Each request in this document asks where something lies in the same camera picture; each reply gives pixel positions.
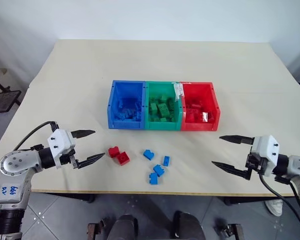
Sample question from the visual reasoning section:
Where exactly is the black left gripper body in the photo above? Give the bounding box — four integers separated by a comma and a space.
56, 149, 79, 170

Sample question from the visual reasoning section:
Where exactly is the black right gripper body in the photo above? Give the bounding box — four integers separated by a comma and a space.
245, 152, 267, 174

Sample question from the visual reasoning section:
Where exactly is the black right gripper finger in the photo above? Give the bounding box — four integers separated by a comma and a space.
218, 134, 255, 146
211, 160, 253, 181

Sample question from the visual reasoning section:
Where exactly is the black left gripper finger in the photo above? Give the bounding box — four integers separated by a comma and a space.
70, 129, 97, 139
72, 152, 106, 171

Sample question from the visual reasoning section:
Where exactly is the small red building brick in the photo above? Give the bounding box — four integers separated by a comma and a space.
107, 146, 121, 159

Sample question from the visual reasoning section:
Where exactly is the square red building brick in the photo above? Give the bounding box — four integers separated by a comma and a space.
116, 151, 131, 166

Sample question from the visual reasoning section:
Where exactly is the white shoe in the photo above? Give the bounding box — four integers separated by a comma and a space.
264, 199, 284, 217

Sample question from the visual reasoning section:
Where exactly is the blue plastic bin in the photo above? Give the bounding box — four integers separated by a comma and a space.
107, 79, 147, 130

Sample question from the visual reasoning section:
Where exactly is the red plastic bin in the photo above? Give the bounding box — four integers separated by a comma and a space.
179, 81, 222, 132

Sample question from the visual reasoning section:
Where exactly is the dark rounded shape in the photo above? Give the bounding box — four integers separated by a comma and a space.
173, 210, 206, 240
106, 213, 139, 240

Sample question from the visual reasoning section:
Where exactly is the dark green building brick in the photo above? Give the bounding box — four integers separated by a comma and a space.
166, 98, 178, 111

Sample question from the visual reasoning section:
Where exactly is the black metal stand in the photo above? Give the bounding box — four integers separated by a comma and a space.
0, 66, 23, 115

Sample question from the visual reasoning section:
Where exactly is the green plastic bin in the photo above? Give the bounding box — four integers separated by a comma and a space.
142, 80, 184, 131

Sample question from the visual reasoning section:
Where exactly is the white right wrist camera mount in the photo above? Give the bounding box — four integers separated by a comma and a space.
249, 135, 281, 176

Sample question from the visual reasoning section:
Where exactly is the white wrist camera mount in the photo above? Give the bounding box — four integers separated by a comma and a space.
249, 135, 281, 176
47, 128, 76, 169

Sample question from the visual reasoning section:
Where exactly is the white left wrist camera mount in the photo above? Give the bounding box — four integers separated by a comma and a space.
47, 128, 76, 169

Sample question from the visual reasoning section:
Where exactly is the black table frame beam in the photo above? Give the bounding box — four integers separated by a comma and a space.
31, 191, 96, 204
223, 195, 280, 207

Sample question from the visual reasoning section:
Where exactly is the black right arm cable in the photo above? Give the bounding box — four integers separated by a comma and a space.
258, 171, 300, 237

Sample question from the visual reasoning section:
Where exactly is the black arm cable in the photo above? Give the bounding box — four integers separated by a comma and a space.
13, 120, 59, 152
258, 171, 300, 237

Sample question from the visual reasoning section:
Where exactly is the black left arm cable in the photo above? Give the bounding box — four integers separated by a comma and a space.
13, 120, 59, 152

